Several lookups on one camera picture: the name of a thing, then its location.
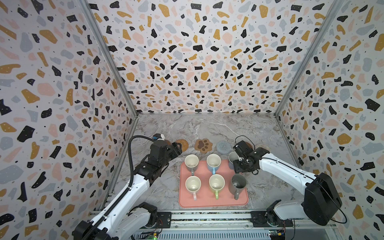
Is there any clear patterned round coaster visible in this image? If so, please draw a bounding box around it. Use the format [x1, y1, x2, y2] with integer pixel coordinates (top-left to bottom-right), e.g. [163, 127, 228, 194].
[255, 144, 271, 152]

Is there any woven tan round coaster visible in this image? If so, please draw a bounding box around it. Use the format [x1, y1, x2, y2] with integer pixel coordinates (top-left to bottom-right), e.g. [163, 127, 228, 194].
[175, 139, 189, 152]

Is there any grey blue round coaster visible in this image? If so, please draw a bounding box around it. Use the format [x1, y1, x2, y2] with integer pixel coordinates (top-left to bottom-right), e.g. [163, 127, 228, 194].
[216, 141, 233, 155]

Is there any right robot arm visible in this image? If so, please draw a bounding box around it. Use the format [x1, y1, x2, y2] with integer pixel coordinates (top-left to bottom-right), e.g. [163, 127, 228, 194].
[233, 141, 342, 227]

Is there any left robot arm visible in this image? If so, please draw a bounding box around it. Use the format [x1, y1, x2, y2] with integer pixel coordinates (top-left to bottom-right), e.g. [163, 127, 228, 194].
[72, 134, 183, 240]

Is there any brown paw print coaster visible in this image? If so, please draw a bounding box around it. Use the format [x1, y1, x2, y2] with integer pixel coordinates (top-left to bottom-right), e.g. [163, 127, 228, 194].
[195, 139, 213, 154]

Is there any light blue mug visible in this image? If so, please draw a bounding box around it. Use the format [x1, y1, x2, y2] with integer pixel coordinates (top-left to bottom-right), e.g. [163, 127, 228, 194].
[228, 152, 239, 170]

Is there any grey metal mug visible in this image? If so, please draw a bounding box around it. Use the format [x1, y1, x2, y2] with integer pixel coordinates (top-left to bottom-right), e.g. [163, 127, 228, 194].
[229, 174, 247, 200]

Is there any pink rectangular tray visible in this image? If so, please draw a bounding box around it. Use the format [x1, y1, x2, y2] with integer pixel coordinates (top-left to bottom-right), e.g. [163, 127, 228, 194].
[179, 160, 249, 208]

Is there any white mug grey handle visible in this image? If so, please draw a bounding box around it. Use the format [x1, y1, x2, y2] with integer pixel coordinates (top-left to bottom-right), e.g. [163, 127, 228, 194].
[184, 155, 200, 176]

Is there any white mug blue handle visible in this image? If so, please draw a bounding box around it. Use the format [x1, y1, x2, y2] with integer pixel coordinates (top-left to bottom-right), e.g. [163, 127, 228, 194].
[207, 154, 222, 175]

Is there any white mug green handle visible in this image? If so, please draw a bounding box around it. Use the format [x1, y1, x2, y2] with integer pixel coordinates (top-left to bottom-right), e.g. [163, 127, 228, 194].
[209, 174, 226, 200]

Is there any white mug pink handle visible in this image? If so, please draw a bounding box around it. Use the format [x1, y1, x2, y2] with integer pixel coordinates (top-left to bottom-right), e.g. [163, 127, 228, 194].
[185, 176, 202, 201]

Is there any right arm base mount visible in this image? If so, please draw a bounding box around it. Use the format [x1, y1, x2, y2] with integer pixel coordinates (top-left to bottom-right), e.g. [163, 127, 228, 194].
[250, 200, 294, 228]

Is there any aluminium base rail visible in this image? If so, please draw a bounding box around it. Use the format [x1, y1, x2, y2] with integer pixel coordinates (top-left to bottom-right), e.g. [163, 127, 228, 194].
[82, 208, 340, 240]

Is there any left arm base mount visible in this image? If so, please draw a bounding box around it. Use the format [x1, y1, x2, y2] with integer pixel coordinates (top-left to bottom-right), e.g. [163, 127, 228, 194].
[144, 211, 172, 229]

